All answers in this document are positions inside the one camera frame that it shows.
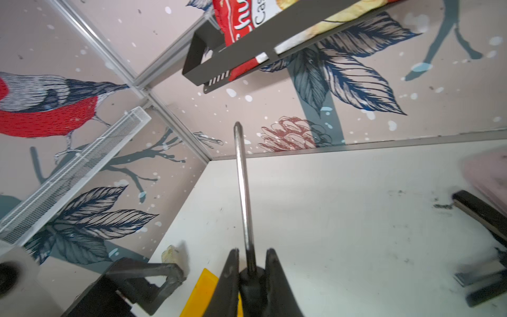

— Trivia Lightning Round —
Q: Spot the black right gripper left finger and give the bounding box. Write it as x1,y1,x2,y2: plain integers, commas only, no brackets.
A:
203,248,240,317

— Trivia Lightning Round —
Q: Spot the white wire mesh shelf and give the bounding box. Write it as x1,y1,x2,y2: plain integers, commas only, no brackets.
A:
1,106,152,246

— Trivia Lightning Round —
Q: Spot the small clear plastic item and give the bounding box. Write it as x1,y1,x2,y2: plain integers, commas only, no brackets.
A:
161,245,182,267

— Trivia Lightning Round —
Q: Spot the yellow plastic bin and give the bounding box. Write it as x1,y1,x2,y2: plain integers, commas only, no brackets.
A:
181,269,244,316

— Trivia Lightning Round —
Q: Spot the screwdriver with steel shaft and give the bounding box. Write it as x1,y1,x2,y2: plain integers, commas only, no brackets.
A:
234,122,267,316

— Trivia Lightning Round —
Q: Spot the black wall basket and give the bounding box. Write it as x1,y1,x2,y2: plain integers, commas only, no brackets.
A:
182,1,397,93

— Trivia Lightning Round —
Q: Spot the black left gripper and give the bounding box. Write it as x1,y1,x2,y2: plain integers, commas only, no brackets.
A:
62,258,186,316

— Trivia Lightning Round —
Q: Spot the black stapler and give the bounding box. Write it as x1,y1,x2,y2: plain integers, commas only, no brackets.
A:
452,190,506,308

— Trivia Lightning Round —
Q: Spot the red cassava chips bag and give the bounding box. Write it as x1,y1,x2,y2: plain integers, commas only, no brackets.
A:
212,0,401,82

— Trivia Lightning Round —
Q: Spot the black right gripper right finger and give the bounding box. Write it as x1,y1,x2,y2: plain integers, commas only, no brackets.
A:
264,248,304,317

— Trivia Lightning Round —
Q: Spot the aluminium corner frame post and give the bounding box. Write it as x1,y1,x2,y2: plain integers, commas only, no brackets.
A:
48,0,212,164

